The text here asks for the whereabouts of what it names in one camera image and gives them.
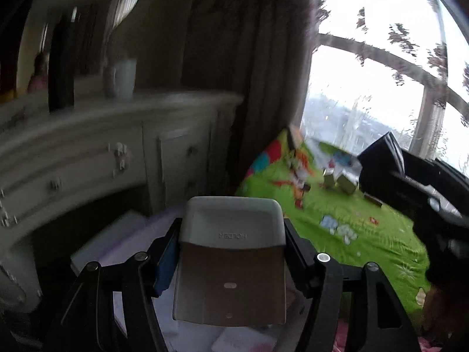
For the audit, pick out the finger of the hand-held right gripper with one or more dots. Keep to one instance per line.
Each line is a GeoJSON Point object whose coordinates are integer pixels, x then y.
{"type": "Point", "coordinates": [377, 165]}

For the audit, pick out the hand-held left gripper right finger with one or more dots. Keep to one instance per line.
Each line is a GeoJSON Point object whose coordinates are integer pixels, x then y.
{"type": "Point", "coordinates": [296, 251]}

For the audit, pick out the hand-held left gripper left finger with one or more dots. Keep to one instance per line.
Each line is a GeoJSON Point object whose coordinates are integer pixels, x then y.
{"type": "Point", "coordinates": [166, 267]}

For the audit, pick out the grey and brown holder box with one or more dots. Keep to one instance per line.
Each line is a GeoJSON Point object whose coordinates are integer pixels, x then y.
{"type": "Point", "coordinates": [231, 256]}

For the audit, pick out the purple-rimmed white storage box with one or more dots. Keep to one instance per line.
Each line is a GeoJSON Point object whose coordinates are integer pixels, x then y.
{"type": "Point", "coordinates": [190, 339]}

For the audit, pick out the person's right forearm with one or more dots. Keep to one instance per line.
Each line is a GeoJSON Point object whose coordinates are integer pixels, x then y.
{"type": "Point", "coordinates": [445, 315]}

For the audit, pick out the small tan box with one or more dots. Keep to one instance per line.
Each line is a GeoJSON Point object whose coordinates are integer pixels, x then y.
{"type": "Point", "coordinates": [346, 183]}
{"type": "Point", "coordinates": [329, 179]}

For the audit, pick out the green printed blanket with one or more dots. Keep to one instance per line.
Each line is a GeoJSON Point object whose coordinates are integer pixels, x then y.
{"type": "Point", "coordinates": [366, 234]}

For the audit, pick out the pink cloth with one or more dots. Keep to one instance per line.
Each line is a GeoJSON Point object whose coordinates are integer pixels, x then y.
{"type": "Point", "coordinates": [348, 337]}

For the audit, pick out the window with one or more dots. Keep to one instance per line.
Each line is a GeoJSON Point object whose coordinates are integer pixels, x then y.
{"type": "Point", "coordinates": [377, 62]}

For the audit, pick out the white dresser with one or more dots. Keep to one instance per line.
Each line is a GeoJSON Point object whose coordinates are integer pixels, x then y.
{"type": "Point", "coordinates": [73, 154]}

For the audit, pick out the brown curtain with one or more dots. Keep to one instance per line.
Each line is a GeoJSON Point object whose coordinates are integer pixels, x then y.
{"type": "Point", "coordinates": [249, 80]}

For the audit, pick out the white cup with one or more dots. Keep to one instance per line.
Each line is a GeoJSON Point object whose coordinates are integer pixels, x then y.
{"type": "Point", "coordinates": [125, 79]}

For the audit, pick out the dark tall vase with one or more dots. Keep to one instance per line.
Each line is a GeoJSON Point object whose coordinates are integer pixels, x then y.
{"type": "Point", "coordinates": [62, 66]}

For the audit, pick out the oval mirror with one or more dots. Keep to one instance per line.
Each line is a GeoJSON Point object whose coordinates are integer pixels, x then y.
{"type": "Point", "coordinates": [126, 3]}

